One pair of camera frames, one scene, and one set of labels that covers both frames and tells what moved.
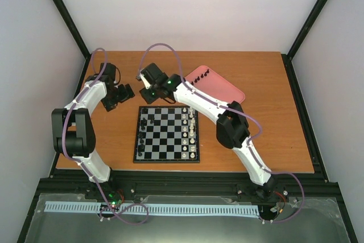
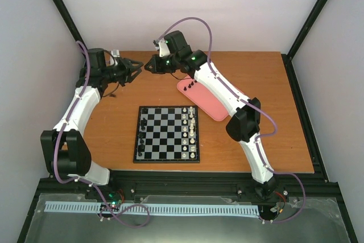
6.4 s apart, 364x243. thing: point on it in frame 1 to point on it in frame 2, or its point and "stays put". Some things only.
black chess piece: x=141 y=148 stays put
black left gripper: x=108 y=104 to x=127 y=67
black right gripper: x=148 y=99 to x=153 y=61
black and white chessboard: x=166 y=134 stays put
